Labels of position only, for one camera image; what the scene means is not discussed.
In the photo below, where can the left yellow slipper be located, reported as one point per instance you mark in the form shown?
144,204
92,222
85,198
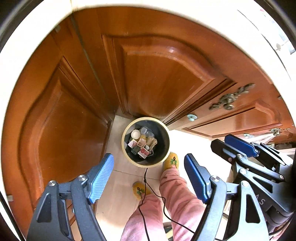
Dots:
140,190

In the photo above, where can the yellow slipper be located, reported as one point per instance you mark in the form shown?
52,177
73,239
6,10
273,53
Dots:
140,190
171,162

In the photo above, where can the ornate brass drawer handle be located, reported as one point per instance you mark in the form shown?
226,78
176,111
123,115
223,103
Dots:
226,101

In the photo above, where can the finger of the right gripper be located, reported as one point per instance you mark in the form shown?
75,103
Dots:
234,156
261,152

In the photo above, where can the right yellow slipper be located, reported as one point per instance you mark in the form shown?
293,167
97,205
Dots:
171,162

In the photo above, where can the round cream trash bin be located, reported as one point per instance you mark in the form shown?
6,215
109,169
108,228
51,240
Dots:
136,151

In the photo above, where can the pink trousers legs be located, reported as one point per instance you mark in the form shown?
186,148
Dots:
182,205

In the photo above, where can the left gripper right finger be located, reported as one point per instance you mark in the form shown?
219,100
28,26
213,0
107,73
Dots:
246,220

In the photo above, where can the orange white cake cup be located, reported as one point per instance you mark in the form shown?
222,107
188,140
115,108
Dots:
135,134

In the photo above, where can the wooden cabinet door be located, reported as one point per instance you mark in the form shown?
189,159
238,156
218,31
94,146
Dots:
161,77

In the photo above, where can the beige loofah sponge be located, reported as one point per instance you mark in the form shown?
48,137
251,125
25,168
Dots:
151,142

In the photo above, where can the clear plastic food tray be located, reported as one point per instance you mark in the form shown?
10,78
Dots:
146,132

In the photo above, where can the pale blue cabinet knob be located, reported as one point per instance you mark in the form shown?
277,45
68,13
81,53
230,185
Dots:
192,117

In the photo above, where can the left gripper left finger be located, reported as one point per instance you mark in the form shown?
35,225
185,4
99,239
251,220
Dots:
51,221

